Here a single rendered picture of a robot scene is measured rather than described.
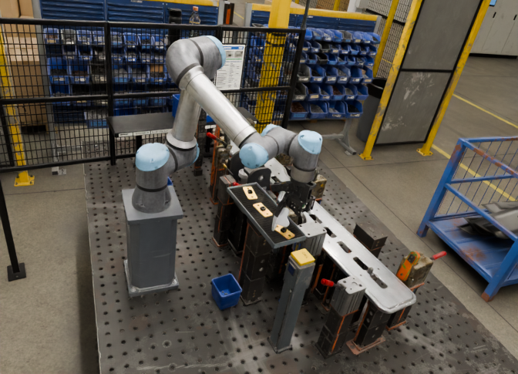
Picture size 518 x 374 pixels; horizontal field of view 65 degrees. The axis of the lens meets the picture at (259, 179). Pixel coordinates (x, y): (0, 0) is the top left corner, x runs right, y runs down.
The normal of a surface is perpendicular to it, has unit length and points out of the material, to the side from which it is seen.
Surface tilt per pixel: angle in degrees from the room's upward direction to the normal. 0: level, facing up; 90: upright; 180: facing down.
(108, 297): 0
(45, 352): 0
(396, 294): 0
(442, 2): 90
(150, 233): 90
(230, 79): 90
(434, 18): 90
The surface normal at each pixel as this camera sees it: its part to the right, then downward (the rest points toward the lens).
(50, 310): 0.15, -0.84
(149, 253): 0.37, 0.53
